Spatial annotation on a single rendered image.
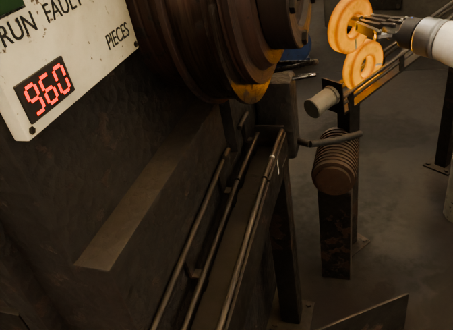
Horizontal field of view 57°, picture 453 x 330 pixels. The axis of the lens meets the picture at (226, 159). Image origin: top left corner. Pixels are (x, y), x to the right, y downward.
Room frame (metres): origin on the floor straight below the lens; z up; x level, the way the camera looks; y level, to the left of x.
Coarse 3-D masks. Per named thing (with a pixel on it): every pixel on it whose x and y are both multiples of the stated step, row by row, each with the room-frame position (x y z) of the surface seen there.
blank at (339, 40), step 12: (348, 0) 1.11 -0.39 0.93; (360, 0) 1.12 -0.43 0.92; (336, 12) 1.10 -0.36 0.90; (348, 12) 1.09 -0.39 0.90; (360, 12) 1.12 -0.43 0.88; (372, 12) 1.15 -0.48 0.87; (336, 24) 1.08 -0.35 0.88; (336, 36) 1.07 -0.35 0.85; (348, 36) 1.10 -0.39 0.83; (360, 36) 1.13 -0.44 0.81; (336, 48) 1.09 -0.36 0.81; (348, 48) 1.10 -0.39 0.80
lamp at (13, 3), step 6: (0, 0) 0.44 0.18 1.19; (6, 0) 0.44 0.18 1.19; (12, 0) 0.45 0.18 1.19; (18, 0) 0.46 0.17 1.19; (0, 6) 0.43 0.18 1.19; (6, 6) 0.44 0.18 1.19; (12, 6) 0.45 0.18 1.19; (18, 6) 0.45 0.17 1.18; (0, 12) 0.43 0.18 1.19; (6, 12) 0.44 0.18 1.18
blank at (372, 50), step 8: (368, 40) 1.15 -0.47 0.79; (360, 48) 1.13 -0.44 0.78; (368, 48) 1.14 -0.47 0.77; (376, 48) 1.16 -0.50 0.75; (352, 56) 1.12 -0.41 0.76; (360, 56) 1.12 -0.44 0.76; (368, 56) 1.17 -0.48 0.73; (376, 56) 1.16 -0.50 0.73; (344, 64) 1.13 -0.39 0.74; (352, 64) 1.11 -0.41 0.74; (360, 64) 1.12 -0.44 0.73; (368, 64) 1.18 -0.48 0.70; (376, 64) 1.16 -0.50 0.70; (344, 72) 1.12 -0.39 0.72; (352, 72) 1.11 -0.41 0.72; (360, 72) 1.12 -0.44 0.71; (368, 72) 1.16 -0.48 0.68; (344, 80) 1.13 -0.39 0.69; (352, 80) 1.11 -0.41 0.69; (360, 80) 1.12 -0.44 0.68
